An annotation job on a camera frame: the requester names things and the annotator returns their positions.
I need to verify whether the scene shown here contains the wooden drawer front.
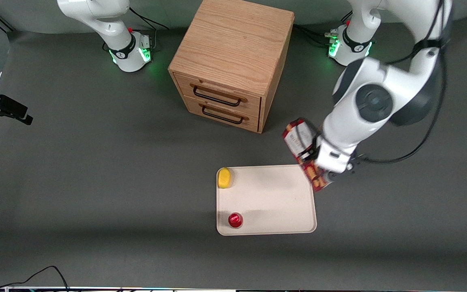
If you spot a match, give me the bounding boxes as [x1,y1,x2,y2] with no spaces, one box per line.
[174,73,263,119]
[182,96,261,133]

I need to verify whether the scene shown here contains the thin black floor cable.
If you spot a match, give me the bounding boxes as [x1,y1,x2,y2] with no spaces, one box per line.
[0,265,70,292]

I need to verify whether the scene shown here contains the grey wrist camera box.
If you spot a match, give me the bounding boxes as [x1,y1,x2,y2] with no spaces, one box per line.
[325,161,366,184]

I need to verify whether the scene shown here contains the black left arm base cables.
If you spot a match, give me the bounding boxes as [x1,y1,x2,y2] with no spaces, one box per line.
[293,12,353,46]

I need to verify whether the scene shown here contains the black drawer handle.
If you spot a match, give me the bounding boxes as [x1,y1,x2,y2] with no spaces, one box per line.
[190,83,248,108]
[199,103,250,125]

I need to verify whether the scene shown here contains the cream plastic tray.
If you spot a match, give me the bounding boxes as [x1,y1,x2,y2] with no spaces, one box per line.
[216,164,317,236]

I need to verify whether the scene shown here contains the red cookie box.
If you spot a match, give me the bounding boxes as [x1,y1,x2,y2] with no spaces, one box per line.
[282,118,334,192]

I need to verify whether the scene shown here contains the yellow lemon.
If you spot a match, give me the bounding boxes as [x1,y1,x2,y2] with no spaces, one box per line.
[217,167,233,189]

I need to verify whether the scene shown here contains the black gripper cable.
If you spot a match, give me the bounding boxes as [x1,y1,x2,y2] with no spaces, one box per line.
[355,0,451,165]

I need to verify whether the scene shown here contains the black right arm base cable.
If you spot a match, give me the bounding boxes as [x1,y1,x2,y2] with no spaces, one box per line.
[129,7,170,50]

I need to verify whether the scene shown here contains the wooden drawer cabinet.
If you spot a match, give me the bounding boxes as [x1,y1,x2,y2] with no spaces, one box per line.
[168,0,295,134]

